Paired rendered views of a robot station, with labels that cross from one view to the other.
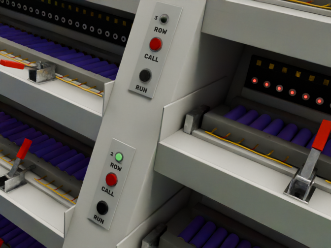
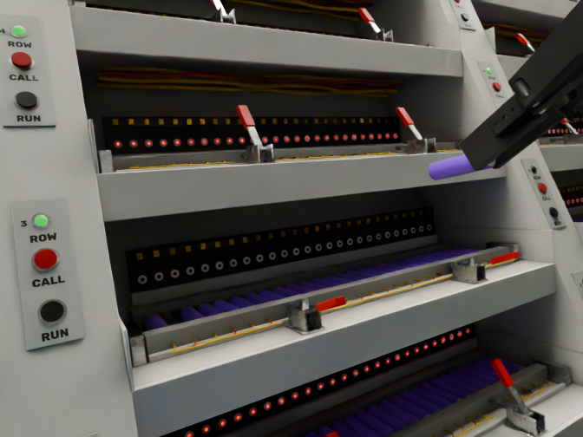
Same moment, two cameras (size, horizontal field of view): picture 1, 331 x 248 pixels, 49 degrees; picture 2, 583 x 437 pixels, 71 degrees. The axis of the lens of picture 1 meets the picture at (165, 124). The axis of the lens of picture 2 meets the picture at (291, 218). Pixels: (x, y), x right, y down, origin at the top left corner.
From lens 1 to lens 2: 0.95 m
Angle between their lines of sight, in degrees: 60
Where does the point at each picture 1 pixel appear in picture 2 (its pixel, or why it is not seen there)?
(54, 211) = (568, 400)
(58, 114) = (520, 294)
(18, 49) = (401, 276)
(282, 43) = (572, 162)
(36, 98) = (497, 294)
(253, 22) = (560, 155)
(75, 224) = not seen: outside the picture
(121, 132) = (571, 264)
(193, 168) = not seen: outside the picture
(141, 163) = not seen: outside the picture
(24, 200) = (554, 419)
